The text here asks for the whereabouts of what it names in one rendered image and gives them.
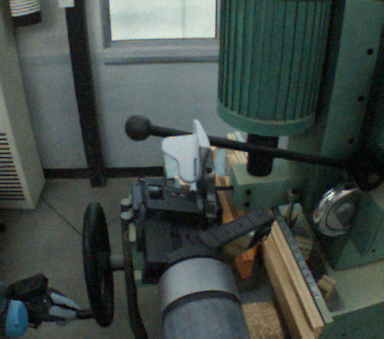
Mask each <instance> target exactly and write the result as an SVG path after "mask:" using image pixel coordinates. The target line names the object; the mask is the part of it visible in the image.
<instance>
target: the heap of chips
mask: <svg viewBox="0 0 384 339"><path fill-rule="evenodd" d="M275 305H276V304H275V302H274V301H269V302H261V303H246V304H242V306H241V307H242V309H243V312H244V314H245V320H246V322H247V324H248V330H249V332H250V335H251V336H250V337H251V339H288V337H287V336H286V335H287V334H286V332H285V329H284V326H283V325H282V324H283V323H282V321H281V319H280V315H279V314H278V310H277V308H276V306H275Z"/></svg>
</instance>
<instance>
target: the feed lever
mask: <svg viewBox="0 0 384 339"><path fill-rule="evenodd" d="M125 132H126V134H127V136H128V137H129V139H130V140H132V141H135V142H141V141H144V140H146V139H147V138H148V137H149V136H154V137H160V138H165V139H166V138H170V137H179V136H189V135H193V133H192V132H187V131H182V130H176V129H171V128H165V127H160V126H155V125H152V124H151V122H150V120H149V119H148V118H147V117H146V116H144V115H141V114H135V115H132V116H131V117H130V118H129V119H128V120H127V122H126V124H125ZM206 136H207V138H208V140H209V143H210V147H216V148H222V149H227V150H233V151H238V152H241V151H243V152H249V153H254V154H260V155H265V156H270V157H276V158H281V159H286V160H292V161H296V162H302V163H306V164H312V165H315V164H317V165H321V166H327V167H331V168H336V169H341V170H345V171H346V172H347V175H348V176H349V177H350V178H351V180H353V182H354V183H355V185H356V186H357V187H358V188H359V189H360V190H361V191H363V192H370V191H372V190H374V189H376V188H378V187H379V186H380V185H381V184H382V182H383V181H384V160H383V161H382V160H381V159H380V158H379V157H378V156H377V155H376V153H375V152H374V151H372V150H371V149H370V148H367V147H363V148H360V149H358V150H356V151H354V153H352V154H351V155H349V158H348V159H347V161H343V160H339V159H329V158H325V157H320V156H315V155H311V154H306V153H301V152H296V151H291V150H286V149H281V148H276V147H271V146H261V145H256V144H250V143H245V142H241V141H235V140H230V139H224V138H219V137H214V136H208V135H206Z"/></svg>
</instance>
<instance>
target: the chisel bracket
mask: <svg viewBox="0 0 384 339"><path fill-rule="evenodd" d="M303 183H304V174H303V172H302V171H301V170H300V169H299V168H298V166H297V165H296V162H295V161H292V160H286V159H278V160H273V167H272V172H271V174H270V175H268V176H265V177H257V176H253V175H251V174H249V173H248V172H247V170H246V162H245V163H234V164H231V168H230V183H229V185H233V190H232V191H228V192H229V194H230V197H231V200H232V202H233V204H234V207H235V209H236V211H248V210H256V209H258V208H260V207H262V208H263V209H265V208H272V207H274V206H283V205H289V202H290V201H289V200H288V199H287V190H289V189H296V190H298V193H299V197H298V200H296V201H295V204H299V201H300V196H301V191H302V188H303Z"/></svg>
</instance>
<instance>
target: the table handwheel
mask: <svg viewBox="0 0 384 339"><path fill-rule="evenodd" d="M83 218H84V222H83V230H82V236H83V243H82V253H83V269H84V273H85V284H86V288H87V296H88V300H89V303H90V307H91V311H92V315H93V318H94V320H95V322H96V323H97V325H98V326H100V327H103V328H107V327H109V326H110V325H111V324H112V322H113V315H114V310H115V307H114V296H115V292H114V274H113V272H115V271H123V270H124V258H123V255H115V256H112V253H111V249H110V242H109V233H108V226H107V220H106V215H105V211H104V209H103V207H102V205H101V204H100V203H99V202H96V201H93V202H91V201H90V202H89V203H88V206H87V207H86V210H85V213H84V217H83ZM102 280H103V289H104V290H103V299H102V292H101V291H102V286H101V285H102Z"/></svg>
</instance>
